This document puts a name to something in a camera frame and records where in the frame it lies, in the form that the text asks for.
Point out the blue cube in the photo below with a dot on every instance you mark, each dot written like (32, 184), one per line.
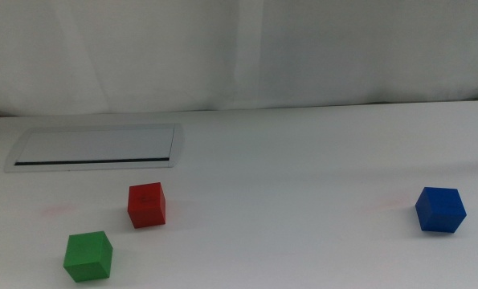
(440, 210)

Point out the green cube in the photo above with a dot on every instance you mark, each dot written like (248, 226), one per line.
(87, 257)

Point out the red cube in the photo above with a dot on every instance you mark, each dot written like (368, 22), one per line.
(146, 204)

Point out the white backdrop curtain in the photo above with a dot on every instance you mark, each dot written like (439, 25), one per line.
(142, 48)

